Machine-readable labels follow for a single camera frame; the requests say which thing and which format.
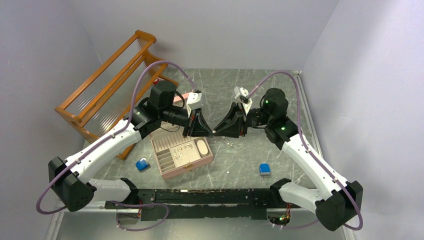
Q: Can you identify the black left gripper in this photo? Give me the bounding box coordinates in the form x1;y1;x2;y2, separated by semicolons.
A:
160;105;213;138

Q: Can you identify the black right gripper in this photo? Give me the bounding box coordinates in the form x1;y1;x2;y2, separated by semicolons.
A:
213;101;272;139

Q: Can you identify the silver pearl bangle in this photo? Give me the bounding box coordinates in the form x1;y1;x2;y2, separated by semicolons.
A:
221;136;244;148

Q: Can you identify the pink jewelry box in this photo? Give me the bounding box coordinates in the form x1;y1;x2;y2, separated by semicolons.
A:
149;92;214;181

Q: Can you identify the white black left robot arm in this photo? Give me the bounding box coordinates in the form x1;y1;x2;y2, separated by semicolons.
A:
48;81;213;212

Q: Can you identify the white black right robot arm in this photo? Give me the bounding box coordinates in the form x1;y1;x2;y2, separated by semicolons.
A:
213;86;363;231

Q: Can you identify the white oval pad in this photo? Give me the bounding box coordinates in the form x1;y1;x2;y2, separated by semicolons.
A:
196;139;209;157

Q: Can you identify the blue right scraper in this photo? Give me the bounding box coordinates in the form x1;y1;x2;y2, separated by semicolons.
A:
259;163;271;176

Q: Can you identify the blue scraper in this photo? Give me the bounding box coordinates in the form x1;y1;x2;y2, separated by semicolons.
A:
259;163;271;176
135;158;151;172

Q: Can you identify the red white small box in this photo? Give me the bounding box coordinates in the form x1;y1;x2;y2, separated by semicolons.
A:
153;77;165;85

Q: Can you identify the blue left scraper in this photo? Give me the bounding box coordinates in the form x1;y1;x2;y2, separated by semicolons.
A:
135;158;151;172

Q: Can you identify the orange wooden rack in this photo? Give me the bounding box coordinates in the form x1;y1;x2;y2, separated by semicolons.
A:
55;30;160;143

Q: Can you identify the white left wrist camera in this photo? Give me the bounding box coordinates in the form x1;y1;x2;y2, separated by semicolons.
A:
185;92;205;117

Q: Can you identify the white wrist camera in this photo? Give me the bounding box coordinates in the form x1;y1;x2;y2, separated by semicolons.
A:
185;92;205;117
234;86;253;116

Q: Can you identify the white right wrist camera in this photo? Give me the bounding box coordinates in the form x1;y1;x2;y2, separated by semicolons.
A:
234;86;253;116

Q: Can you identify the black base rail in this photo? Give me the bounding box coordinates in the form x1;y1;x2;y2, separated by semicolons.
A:
104;188;287;221

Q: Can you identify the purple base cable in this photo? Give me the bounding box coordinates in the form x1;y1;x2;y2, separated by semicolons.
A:
109;200;170;232

